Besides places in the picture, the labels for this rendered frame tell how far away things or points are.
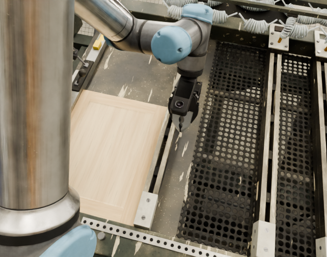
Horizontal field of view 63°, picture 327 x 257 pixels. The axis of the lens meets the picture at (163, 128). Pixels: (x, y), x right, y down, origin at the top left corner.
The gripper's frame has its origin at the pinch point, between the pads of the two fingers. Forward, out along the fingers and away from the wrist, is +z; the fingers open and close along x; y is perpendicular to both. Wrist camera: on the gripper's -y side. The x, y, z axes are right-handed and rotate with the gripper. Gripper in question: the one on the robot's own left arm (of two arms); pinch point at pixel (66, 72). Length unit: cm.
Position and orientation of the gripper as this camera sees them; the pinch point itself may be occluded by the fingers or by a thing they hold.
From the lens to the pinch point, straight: 135.7
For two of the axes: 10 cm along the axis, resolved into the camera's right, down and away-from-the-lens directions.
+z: -0.1, 5.0, 8.7
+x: 1.1, 8.6, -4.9
